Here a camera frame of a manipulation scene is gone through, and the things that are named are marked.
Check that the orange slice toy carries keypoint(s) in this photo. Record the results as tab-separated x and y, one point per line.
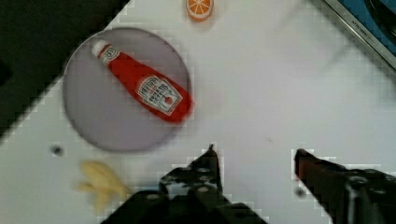
199	10

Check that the silver black toaster oven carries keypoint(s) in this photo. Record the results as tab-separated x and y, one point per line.
372	22

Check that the yellow banana peel toy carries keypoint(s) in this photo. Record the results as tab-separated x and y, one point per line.
102	181

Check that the red ketchup bottle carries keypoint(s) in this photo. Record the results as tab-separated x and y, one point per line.
159	94

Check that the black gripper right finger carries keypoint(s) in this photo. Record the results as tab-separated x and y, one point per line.
349	196

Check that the grey round plate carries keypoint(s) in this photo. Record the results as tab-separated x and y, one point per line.
98	106

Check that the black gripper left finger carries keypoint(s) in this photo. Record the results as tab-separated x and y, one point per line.
180	184

